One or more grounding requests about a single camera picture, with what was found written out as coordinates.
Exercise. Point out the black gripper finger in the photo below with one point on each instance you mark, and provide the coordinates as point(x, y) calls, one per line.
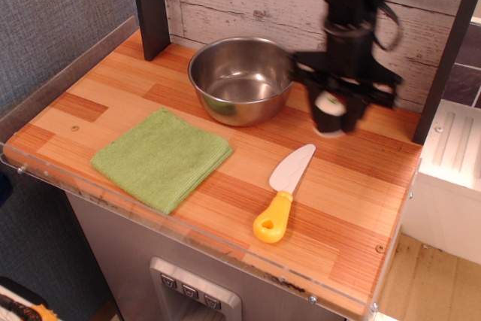
point(313, 93)
point(355, 110)

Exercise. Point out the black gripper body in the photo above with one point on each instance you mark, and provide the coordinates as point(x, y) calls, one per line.
point(347, 68)

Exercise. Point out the plush sushi roll toy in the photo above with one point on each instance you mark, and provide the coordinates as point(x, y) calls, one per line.
point(330, 111)

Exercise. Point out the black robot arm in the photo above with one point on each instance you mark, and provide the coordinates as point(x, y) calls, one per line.
point(354, 14)

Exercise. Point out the stainless steel bowl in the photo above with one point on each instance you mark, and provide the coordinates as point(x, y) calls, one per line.
point(242, 81)

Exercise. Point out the green towel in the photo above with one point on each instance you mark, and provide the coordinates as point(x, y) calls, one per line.
point(161, 160)

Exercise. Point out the grey cabinet with dispenser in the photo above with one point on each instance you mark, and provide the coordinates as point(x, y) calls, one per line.
point(154, 277)

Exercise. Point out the clear acrylic table guard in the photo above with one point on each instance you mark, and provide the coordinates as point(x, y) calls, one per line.
point(345, 211)

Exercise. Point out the yellow black object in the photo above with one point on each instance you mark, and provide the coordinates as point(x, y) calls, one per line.
point(20, 303)

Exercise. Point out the dark grey right post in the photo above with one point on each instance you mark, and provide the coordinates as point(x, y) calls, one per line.
point(453, 44)

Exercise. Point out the dark grey post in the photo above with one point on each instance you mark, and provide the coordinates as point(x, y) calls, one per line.
point(453, 44)
point(153, 22)

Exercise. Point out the yellow handled toy knife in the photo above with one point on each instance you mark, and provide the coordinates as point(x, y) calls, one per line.
point(270, 225)

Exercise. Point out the dark grey left post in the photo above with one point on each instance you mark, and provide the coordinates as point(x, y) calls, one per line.
point(153, 22)

